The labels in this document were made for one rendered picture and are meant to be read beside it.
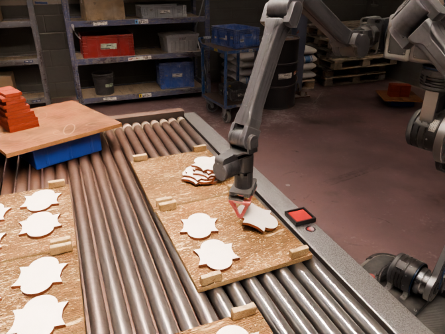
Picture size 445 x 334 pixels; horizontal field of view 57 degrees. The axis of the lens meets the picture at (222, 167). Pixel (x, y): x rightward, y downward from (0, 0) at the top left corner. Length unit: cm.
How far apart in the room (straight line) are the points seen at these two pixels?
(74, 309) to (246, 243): 50
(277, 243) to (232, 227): 15
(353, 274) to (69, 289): 75
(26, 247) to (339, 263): 91
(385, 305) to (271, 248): 33
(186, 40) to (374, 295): 505
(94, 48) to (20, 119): 372
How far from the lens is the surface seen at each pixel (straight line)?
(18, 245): 136
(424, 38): 105
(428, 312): 222
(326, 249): 128
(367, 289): 117
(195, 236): 124
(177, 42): 581
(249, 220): 127
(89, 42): 559
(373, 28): 160
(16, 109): 195
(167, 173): 164
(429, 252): 305
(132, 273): 118
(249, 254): 119
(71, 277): 118
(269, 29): 121
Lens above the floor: 167
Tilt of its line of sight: 26 degrees down
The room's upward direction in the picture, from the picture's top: straight up
